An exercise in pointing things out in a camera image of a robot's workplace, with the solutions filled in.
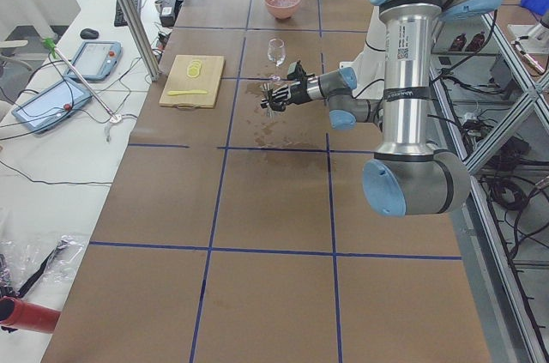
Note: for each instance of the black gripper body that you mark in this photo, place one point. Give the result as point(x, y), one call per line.
point(297, 93)

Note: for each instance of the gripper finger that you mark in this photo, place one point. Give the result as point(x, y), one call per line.
point(272, 89)
point(273, 105)

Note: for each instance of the steel cocktail jigger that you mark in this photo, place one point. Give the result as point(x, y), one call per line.
point(267, 91)

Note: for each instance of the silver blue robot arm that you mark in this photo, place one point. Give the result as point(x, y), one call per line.
point(407, 175)

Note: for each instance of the pink bowl of ice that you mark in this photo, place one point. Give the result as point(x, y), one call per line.
point(282, 9)

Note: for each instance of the clear wine glass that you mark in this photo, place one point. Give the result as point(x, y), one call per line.
point(276, 54)

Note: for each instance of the yellow plastic knife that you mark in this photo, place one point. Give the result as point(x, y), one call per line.
point(187, 92)

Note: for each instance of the bamboo cutting board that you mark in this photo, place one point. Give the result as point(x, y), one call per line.
point(209, 79)

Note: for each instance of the far blue teach pendant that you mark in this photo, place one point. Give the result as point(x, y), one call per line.
point(96, 60)

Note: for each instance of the blue teach pendant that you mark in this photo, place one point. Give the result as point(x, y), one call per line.
point(96, 60)
point(52, 106)

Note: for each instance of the black computer mouse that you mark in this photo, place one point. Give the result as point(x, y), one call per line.
point(89, 33)

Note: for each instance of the near blue teach pendant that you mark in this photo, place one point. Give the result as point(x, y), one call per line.
point(52, 106)

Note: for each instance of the metal rod with green tip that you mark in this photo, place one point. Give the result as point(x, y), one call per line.
point(114, 118)

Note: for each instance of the clear plastic bag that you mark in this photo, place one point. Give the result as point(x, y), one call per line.
point(42, 259)

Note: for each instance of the red thermos bottle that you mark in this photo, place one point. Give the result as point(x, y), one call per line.
point(17, 314)

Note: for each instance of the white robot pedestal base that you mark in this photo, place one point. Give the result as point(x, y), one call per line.
point(369, 65)

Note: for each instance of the aluminium frame post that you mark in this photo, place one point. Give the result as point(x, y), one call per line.
point(139, 36)

